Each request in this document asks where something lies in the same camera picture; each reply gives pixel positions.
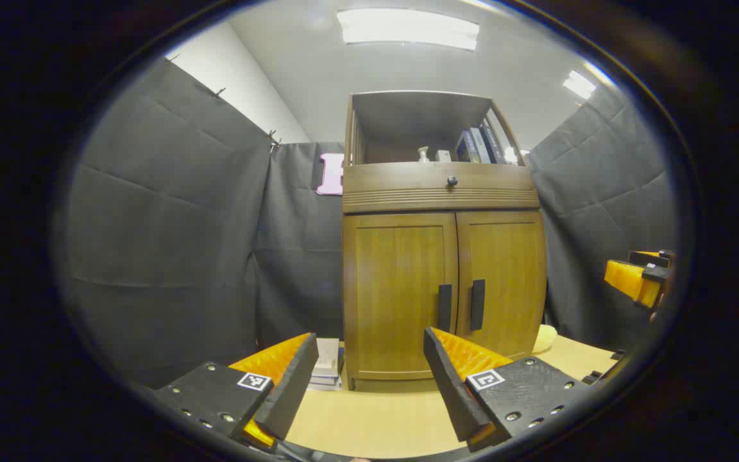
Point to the wooden double-door shoe cabinet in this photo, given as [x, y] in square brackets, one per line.
[421, 115]

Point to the small white box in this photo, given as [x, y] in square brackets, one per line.
[443, 156]

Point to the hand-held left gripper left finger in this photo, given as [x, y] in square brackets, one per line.
[292, 391]

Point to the black backdrop cloth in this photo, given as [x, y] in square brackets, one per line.
[170, 224]

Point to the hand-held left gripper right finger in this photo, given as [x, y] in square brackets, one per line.
[450, 391]

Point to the wooden shoe cabinet door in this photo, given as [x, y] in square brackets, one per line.
[395, 289]
[510, 276]

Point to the small ceiling light panel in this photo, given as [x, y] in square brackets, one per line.
[579, 85]
[510, 154]

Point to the black table clamp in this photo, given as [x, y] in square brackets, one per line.
[591, 377]
[618, 354]

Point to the pale yellow round object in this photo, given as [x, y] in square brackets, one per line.
[544, 338]

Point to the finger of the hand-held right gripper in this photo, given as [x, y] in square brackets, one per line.
[655, 256]
[629, 279]

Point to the wooden drawer with black knob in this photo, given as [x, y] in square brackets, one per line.
[408, 179]

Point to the large ceiling light panel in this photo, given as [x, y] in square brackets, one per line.
[408, 29]

